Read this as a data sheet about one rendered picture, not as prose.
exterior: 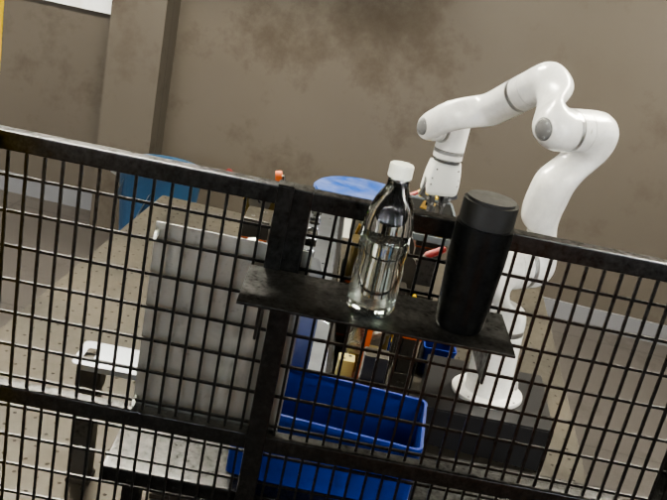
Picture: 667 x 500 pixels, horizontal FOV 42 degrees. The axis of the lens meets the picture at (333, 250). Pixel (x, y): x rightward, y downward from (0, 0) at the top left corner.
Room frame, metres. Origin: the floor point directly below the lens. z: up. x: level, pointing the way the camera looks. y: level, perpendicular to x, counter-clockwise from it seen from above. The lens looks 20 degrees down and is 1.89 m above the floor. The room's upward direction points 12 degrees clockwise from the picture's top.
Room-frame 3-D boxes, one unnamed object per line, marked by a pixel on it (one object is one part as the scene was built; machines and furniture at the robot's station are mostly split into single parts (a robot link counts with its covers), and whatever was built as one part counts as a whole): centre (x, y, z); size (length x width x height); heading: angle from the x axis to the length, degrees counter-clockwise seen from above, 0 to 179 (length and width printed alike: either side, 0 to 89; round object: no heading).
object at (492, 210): (1.06, -0.18, 1.52); 0.07 x 0.07 x 0.18
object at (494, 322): (1.07, -0.07, 1.46); 0.36 x 0.15 x 0.18; 91
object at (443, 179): (2.39, -0.26, 1.29); 0.10 x 0.07 x 0.11; 112
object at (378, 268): (1.06, -0.06, 1.53); 0.07 x 0.07 x 0.20
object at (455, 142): (2.39, -0.26, 1.44); 0.09 x 0.08 x 0.13; 124
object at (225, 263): (1.14, 0.14, 1.30); 0.23 x 0.02 x 0.31; 91
